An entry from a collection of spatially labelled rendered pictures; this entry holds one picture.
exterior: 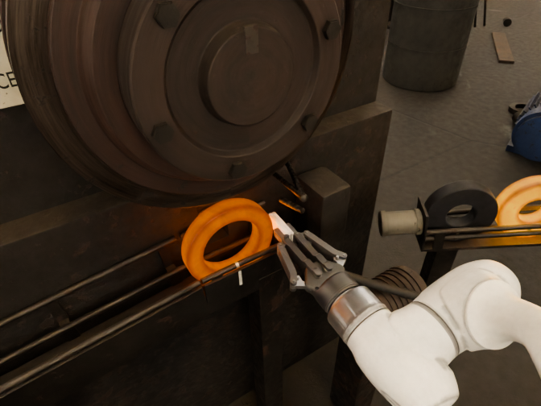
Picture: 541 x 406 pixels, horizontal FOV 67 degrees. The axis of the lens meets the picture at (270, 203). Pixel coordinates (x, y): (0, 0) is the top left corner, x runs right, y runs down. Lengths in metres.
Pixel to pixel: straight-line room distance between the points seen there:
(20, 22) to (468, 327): 0.67
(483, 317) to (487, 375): 0.96
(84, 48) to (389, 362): 0.55
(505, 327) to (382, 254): 1.25
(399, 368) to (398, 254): 1.26
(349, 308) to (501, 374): 1.03
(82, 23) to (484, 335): 0.64
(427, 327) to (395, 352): 0.06
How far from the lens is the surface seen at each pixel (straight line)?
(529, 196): 1.02
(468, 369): 1.62
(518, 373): 1.68
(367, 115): 0.97
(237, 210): 0.73
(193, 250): 0.74
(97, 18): 0.48
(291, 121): 0.57
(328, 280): 0.71
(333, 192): 0.84
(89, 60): 0.49
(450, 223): 1.01
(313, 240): 0.80
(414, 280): 1.07
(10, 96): 0.67
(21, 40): 0.51
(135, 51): 0.44
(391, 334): 0.66
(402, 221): 0.96
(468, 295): 0.68
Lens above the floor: 1.30
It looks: 39 degrees down
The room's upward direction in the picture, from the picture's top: 1 degrees counter-clockwise
